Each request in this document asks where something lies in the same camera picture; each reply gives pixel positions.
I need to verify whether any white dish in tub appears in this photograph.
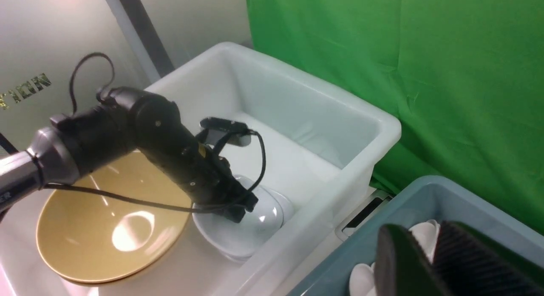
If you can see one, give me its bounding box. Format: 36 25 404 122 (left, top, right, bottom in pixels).
192 185 294 263

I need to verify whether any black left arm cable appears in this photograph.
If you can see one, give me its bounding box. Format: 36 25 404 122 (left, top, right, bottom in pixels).
42 52 267 214

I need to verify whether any teal plastic bin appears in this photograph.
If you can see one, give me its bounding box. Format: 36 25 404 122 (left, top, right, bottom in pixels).
289 176 544 296

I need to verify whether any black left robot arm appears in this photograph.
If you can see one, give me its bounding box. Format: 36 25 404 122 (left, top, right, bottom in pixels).
1 87 266 223

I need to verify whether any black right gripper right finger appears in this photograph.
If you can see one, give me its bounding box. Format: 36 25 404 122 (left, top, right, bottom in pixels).
432 221 544 296

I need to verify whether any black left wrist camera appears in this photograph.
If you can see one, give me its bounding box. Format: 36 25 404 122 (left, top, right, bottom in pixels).
197 117 251 147

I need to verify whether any green backdrop cloth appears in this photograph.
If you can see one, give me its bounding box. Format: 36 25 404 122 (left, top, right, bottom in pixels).
246 0 544 233

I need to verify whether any large white plastic tub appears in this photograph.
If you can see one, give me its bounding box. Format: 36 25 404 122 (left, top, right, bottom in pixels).
1 42 402 296

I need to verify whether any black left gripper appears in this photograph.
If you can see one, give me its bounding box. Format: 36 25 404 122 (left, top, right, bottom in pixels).
144 118 258 223

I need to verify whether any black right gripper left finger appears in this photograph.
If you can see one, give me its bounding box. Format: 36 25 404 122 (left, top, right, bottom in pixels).
375 224 451 296

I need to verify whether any yellow noodle bowl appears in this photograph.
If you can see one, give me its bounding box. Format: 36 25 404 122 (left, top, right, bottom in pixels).
36 152 192 285

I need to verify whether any white spoon in bin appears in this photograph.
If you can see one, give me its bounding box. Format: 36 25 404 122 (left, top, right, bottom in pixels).
408 219 441 263
348 263 377 296

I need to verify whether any table power socket plate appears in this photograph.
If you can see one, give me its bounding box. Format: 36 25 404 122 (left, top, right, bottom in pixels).
334 189 393 242

